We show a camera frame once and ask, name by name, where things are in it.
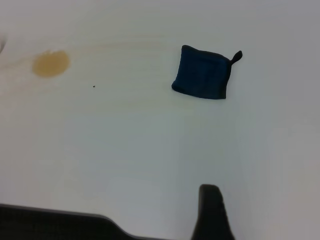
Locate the brown coffee spill puddle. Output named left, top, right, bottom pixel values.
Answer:
left=31, top=49, right=71, bottom=79

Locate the dark blue cloth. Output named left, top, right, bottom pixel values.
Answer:
left=171, top=44, right=243, bottom=100

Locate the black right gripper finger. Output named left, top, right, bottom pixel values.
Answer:
left=191, top=184, right=236, bottom=240

